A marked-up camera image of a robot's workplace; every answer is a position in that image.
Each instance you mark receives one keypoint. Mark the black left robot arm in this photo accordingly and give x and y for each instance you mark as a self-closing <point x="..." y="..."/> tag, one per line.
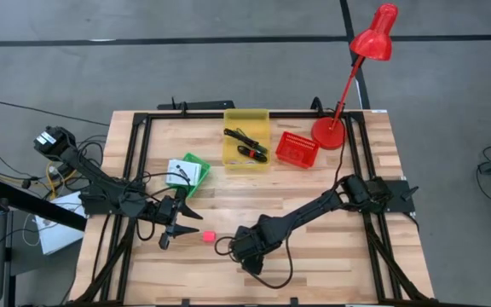
<point x="96" y="179"/>

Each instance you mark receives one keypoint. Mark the red desk lamp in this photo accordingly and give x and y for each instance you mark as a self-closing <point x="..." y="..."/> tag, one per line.
<point x="330" y="133"/>

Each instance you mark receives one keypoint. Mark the black aluminium table frame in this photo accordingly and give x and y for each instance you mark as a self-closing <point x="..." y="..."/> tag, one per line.
<point x="194" y="115"/>

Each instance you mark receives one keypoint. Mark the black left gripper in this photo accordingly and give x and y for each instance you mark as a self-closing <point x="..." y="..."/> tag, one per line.
<point x="162" y="211"/>

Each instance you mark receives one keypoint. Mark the yellow plastic bin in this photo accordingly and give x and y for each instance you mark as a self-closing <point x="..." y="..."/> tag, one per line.
<point x="245" y="119"/>

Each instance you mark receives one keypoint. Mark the black arched hook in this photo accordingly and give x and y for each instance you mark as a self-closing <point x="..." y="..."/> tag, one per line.
<point x="313" y="103"/>

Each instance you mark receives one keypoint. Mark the white cardboard box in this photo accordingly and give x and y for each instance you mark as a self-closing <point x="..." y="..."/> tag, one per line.
<point x="58" y="234"/>

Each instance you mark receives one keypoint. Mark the black cube charger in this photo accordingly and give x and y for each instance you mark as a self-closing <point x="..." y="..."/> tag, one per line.
<point x="254" y="266"/>

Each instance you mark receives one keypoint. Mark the black diagonal floor beam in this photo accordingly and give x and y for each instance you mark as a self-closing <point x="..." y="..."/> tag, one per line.
<point x="36" y="204"/>

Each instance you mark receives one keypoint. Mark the red cube charger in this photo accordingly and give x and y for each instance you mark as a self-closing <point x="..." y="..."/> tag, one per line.
<point x="209" y="236"/>

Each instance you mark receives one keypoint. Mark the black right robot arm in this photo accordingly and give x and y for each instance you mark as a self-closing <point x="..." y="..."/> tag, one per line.
<point x="305" y="211"/>

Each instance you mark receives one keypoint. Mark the green plastic basket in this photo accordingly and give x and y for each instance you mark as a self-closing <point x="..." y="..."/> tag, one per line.
<point x="203" y="168"/>

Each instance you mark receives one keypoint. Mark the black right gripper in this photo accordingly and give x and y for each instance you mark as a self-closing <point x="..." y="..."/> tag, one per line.
<point x="247" y="243"/>

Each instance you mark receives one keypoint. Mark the black bar bracket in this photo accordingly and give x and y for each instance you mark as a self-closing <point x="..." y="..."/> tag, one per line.
<point x="207" y="105"/>

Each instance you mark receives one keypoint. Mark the red plastic basket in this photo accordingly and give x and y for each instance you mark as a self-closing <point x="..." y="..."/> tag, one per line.
<point x="296" y="149"/>

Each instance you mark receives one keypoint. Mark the green white acer box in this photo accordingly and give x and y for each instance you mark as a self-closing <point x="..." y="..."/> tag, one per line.
<point x="177" y="175"/>

